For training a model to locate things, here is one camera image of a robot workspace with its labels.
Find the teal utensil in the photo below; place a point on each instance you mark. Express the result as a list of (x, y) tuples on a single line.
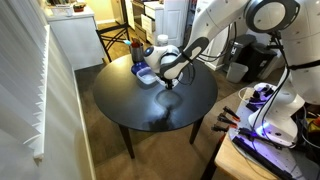
[(126, 42)]

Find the blue plastic lid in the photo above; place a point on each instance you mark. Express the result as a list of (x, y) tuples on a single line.
[(137, 69)]

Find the white drawer cabinet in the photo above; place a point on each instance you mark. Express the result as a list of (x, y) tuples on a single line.
[(151, 21)]

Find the black metal rail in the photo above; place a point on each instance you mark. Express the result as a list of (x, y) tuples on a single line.
[(260, 156)]

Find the black orange clamp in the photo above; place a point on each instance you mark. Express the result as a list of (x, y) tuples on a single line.
[(231, 113), (226, 120), (220, 128)]

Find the white window blinds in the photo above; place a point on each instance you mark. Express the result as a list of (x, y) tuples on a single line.
[(23, 73)]

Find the small grey waste bin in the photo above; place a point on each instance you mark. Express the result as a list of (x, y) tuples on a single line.
[(236, 72)]

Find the black metal chair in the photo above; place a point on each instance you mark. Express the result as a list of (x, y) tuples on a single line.
[(111, 31)]

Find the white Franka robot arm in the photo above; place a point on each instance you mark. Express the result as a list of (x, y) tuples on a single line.
[(216, 16)]

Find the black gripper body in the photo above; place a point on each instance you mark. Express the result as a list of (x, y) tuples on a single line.
[(169, 80)]

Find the black mount blocks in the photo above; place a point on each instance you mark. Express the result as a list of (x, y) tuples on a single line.
[(260, 95)]

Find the red bowl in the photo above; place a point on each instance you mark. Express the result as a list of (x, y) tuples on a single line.
[(79, 6)]

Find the black trash can white label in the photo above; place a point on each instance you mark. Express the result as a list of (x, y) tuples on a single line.
[(240, 45)]

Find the white kitchen counter cabinet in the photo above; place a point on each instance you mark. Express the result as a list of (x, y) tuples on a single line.
[(78, 40)]

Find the round black table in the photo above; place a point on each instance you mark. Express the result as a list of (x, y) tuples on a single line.
[(133, 106)]

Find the white wipes canister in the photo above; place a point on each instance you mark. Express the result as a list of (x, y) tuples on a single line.
[(162, 39)]

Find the metal utensil cup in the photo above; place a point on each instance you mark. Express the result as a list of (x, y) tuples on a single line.
[(137, 54)]

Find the white container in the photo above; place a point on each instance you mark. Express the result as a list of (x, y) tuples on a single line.
[(61, 10)]

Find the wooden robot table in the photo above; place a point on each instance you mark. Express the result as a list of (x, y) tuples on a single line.
[(230, 160)]

